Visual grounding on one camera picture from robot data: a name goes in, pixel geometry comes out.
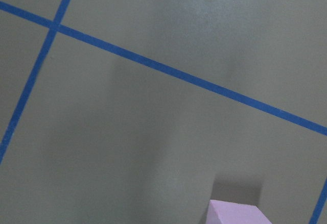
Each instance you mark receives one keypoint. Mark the pink foam block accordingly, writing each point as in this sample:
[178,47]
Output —
[221,212]

